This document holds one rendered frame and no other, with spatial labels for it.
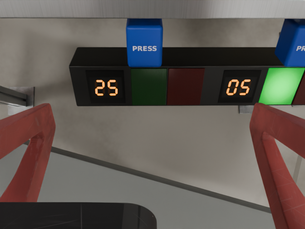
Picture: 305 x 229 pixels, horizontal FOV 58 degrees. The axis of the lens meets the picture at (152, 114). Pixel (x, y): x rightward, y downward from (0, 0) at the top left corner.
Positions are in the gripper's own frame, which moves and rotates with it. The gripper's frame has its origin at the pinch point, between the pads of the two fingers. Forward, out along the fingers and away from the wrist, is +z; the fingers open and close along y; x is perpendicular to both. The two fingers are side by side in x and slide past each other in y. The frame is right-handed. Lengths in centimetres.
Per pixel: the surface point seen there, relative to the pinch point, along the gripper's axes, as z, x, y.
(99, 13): 6.5, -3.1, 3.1
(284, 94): 10.3, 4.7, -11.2
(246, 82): 10.2, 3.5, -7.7
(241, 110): 63, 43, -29
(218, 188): 47, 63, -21
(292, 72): 10.1, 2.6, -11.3
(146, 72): 9.9, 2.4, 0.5
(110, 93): 10.0, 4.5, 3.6
